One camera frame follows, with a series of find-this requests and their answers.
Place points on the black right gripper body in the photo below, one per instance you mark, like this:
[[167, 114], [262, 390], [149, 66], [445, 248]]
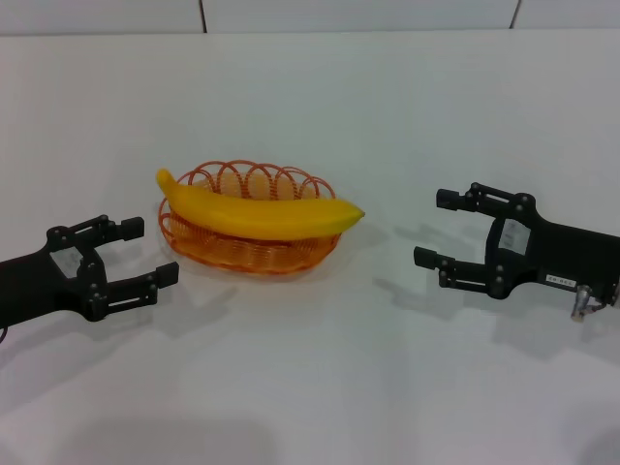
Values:
[[571, 257]]

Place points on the orange woven plastic basket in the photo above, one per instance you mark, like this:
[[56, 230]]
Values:
[[252, 257]]

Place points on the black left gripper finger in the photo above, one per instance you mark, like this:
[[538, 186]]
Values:
[[167, 273], [132, 228]]

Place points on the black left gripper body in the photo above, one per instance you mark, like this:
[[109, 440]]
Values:
[[39, 286]]

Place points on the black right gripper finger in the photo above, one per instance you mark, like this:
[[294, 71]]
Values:
[[448, 199], [426, 257]]

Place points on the yellow banana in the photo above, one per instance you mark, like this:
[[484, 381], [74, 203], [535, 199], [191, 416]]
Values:
[[252, 218]]

